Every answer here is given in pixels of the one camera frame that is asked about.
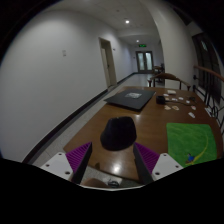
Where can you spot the white paper slip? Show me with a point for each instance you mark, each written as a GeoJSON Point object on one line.
{"type": "Point", "coordinates": [208, 112]}

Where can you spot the small white card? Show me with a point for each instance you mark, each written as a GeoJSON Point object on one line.
{"type": "Point", "coordinates": [181, 98]}
{"type": "Point", "coordinates": [174, 99]}
{"type": "Point", "coordinates": [165, 95]}

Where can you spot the open side doorway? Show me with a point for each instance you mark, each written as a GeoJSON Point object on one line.
{"type": "Point", "coordinates": [109, 63]}

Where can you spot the round ceiling light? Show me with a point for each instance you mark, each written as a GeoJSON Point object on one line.
{"type": "Point", "coordinates": [127, 21]}

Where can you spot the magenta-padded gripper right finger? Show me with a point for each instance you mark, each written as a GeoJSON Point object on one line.
{"type": "Point", "coordinates": [163, 165]}

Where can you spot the glazed double door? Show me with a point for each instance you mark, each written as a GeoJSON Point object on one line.
{"type": "Point", "coordinates": [144, 61]}

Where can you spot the brown wooden armchair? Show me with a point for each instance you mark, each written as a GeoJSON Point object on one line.
{"type": "Point", "coordinates": [168, 77]}

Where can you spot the wood-topped black metal railing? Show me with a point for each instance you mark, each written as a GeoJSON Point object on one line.
{"type": "Point", "coordinates": [208, 71]}

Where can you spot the closed black laptop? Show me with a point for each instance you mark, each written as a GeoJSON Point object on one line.
{"type": "Point", "coordinates": [130, 100]}

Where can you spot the flat white box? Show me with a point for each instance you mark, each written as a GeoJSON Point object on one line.
{"type": "Point", "coordinates": [171, 92]}

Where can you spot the small black box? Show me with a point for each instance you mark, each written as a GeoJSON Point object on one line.
{"type": "Point", "coordinates": [160, 100]}

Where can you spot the black computer mouse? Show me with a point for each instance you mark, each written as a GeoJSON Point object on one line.
{"type": "Point", "coordinates": [118, 133]}

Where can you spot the green printed mouse pad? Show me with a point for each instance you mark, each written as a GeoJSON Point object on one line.
{"type": "Point", "coordinates": [186, 140]}

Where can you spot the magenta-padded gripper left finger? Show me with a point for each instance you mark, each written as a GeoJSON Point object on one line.
{"type": "Point", "coordinates": [60, 163]}

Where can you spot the red and white card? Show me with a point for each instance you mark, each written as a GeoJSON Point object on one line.
{"type": "Point", "coordinates": [193, 108]}

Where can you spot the dark framed window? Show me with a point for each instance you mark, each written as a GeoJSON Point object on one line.
{"type": "Point", "coordinates": [206, 60]}

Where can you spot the green exit sign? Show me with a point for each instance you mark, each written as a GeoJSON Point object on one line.
{"type": "Point", "coordinates": [142, 45]}

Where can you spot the tan round card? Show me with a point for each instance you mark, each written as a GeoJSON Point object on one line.
{"type": "Point", "coordinates": [167, 108]}
{"type": "Point", "coordinates": [175, 108]}

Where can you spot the dark wooden chair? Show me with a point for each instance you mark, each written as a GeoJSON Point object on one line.
{"type": "Point", "coordinates": [158, 69]}

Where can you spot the small black device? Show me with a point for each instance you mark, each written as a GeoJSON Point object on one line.
{"type": "Point", "coordinates": [191, 100]}

